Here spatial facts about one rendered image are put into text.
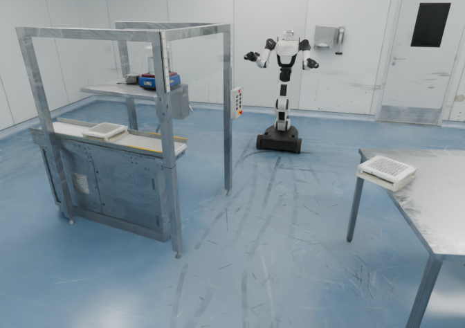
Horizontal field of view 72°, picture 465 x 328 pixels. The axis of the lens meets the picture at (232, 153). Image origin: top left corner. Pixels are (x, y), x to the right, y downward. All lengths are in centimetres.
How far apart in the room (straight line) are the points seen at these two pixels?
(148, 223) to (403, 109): 452
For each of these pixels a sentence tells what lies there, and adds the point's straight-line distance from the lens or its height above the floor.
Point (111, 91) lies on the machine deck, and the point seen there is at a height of 125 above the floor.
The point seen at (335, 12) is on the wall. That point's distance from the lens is 558.
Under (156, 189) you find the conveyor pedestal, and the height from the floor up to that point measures 51.
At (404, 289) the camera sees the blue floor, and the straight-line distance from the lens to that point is 264.
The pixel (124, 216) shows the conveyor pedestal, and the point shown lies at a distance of 286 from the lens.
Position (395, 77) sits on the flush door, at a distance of 579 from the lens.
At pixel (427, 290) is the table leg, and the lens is 180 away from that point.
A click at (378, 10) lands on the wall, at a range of 563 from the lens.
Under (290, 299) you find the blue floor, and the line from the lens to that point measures 234.
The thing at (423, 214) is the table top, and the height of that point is 82.
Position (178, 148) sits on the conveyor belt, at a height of 81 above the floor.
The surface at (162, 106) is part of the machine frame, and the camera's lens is 201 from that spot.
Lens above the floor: 175
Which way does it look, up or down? 25 degrees down
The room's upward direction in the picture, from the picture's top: straight up
